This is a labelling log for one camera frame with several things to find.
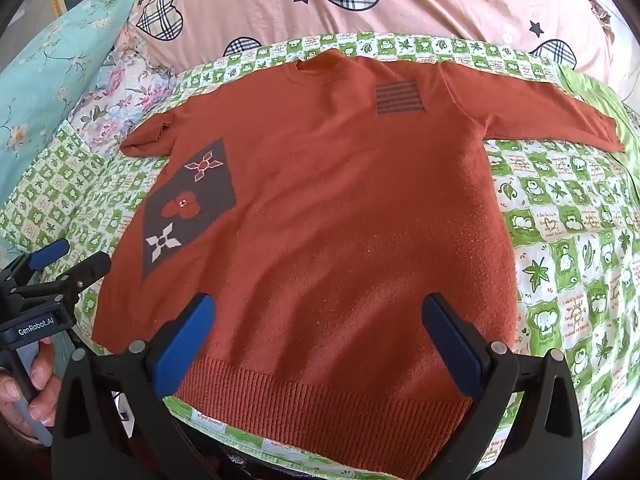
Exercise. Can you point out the teal floral cloth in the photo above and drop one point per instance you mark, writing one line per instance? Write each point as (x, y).
(45, 75)

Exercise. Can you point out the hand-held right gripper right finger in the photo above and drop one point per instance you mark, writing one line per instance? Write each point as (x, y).
(452, 346)

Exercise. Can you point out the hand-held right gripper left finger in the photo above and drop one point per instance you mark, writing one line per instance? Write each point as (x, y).
(184, 346)

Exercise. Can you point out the white floral pillow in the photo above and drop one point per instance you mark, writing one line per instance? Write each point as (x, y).
(115, 90)

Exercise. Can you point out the plain green sheet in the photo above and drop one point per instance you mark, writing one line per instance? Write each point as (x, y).
(600, 105)

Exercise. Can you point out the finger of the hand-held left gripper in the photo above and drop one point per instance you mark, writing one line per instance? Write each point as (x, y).
(47, 255)
(87, 269)

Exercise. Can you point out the pink quilt with plaid hearts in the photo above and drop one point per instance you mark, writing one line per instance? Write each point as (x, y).
(425, 20)

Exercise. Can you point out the person's left hand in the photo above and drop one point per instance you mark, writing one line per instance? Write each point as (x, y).
(44, 385)

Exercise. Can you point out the orange knit sweater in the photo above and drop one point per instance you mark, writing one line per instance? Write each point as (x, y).
(325, 210)

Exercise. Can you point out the green frog print blanket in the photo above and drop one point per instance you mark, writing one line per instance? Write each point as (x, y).
(560, 240)

